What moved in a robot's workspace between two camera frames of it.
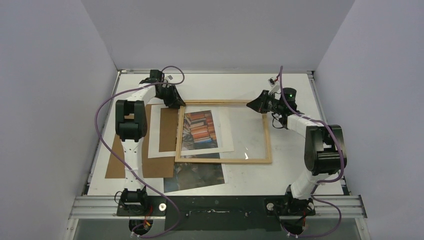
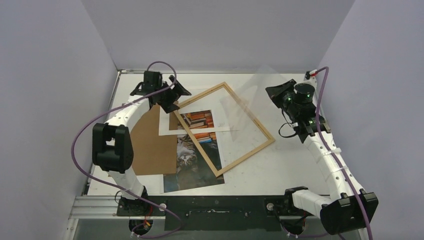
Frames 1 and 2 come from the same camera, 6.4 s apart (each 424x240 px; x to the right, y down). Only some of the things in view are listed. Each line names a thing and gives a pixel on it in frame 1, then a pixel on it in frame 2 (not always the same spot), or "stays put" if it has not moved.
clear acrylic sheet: x=222 y=132 -> x=259 y=103
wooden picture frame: x=180 y=130 -> x=218 y=172
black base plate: x=216 y=213 stays put
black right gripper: x=265 y=104 -> x=284 y=100
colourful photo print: x=198 y=132 stays put
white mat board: x=222 y=122 -> x=224 y=102
